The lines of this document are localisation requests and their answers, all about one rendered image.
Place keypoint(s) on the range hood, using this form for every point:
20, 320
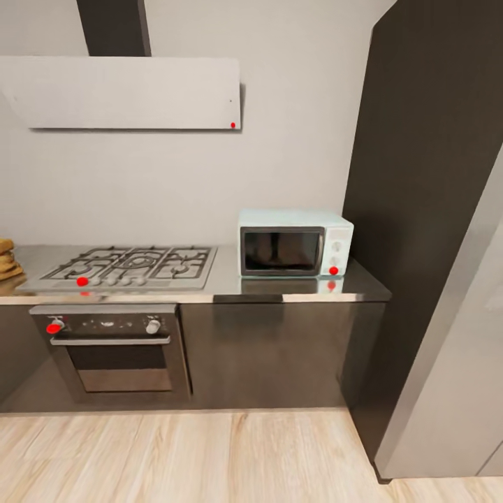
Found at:
120, 84

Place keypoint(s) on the microwave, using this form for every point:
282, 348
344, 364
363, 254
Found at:
289, 242

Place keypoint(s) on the fridge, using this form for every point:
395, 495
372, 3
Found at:
425, 196

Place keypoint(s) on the burner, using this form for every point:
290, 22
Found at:
153, 267

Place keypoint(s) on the oven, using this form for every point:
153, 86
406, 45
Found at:
117, 353

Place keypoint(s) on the popcorn bag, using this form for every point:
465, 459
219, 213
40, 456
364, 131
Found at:
8, 266

